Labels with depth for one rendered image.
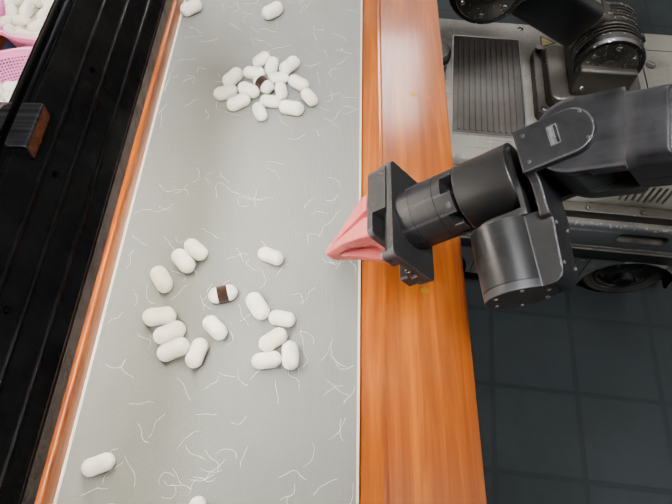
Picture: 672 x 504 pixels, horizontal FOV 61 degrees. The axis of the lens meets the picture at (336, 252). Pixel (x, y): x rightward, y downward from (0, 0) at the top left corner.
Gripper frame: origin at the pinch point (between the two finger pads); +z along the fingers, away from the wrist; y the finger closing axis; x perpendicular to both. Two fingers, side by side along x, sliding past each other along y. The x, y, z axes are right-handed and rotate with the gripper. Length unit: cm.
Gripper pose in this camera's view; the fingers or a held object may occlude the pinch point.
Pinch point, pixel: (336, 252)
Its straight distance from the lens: 57.3
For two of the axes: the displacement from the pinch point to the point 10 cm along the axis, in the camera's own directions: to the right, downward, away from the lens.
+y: -0.3, 8.5, -5.2
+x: 6.4, 4.1, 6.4
